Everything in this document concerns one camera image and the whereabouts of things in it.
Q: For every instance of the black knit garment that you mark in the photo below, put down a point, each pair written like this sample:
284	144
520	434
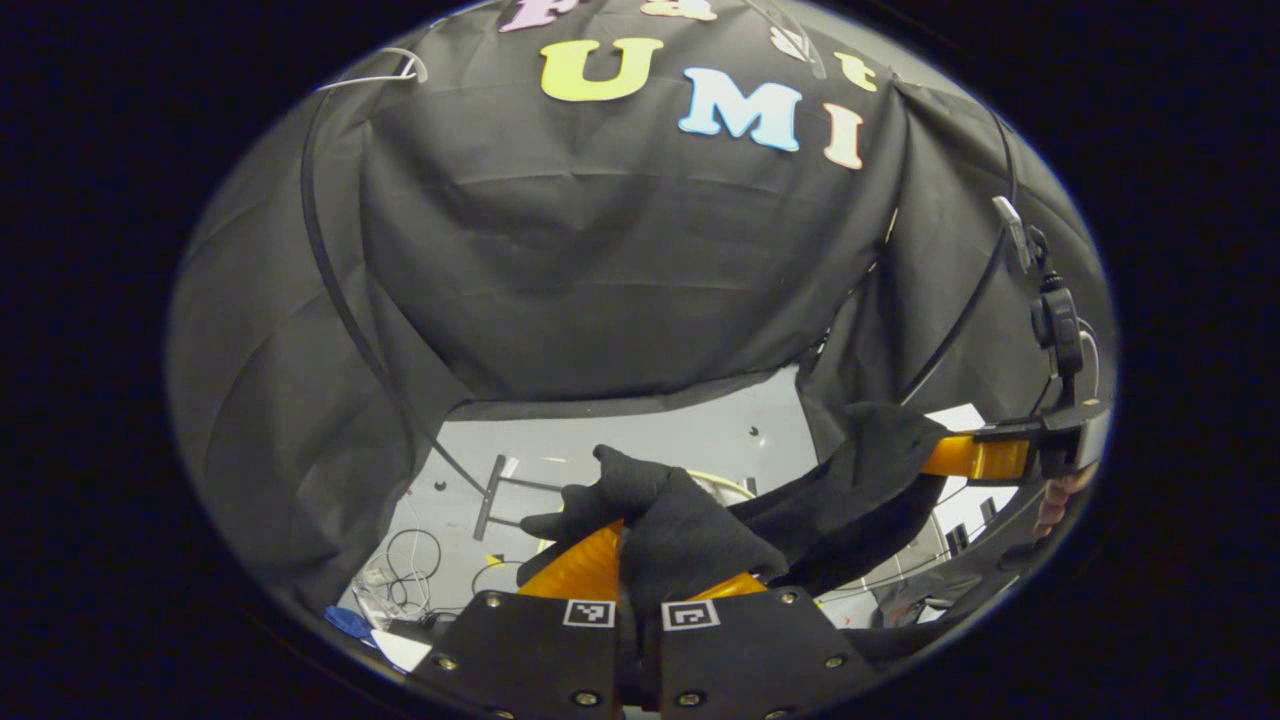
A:
690	540

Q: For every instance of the black garment rack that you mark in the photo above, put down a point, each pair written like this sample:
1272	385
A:
488	500

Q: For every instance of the black backdrop cloth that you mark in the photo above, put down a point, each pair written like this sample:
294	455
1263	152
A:
600	280

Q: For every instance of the white paper sheet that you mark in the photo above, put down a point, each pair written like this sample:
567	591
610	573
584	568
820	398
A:
958	417
402	650

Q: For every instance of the blue cloth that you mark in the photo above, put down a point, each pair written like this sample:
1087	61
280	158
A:
350	622

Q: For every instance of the beige laundry hamper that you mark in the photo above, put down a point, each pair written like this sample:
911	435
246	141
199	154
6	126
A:
735	487

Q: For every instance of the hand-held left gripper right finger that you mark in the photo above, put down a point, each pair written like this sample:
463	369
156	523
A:
750	650

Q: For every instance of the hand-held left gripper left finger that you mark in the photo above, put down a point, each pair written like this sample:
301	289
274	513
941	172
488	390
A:
540	650

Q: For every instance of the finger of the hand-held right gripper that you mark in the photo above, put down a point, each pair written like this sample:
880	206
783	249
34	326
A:
985	460

